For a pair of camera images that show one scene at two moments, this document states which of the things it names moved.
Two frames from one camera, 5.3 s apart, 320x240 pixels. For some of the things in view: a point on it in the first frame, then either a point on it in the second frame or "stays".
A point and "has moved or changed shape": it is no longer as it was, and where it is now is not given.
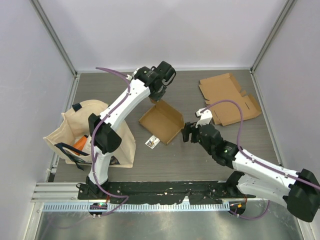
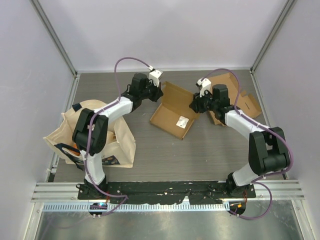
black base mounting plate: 198,192 stays
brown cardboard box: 226,114 has moved or changed shape
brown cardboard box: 163,122 -> 174,115
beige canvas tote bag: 72,140 stays
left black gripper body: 157,96 stays
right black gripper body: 205,146 -> 205,103
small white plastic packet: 152,142 -> 182,122
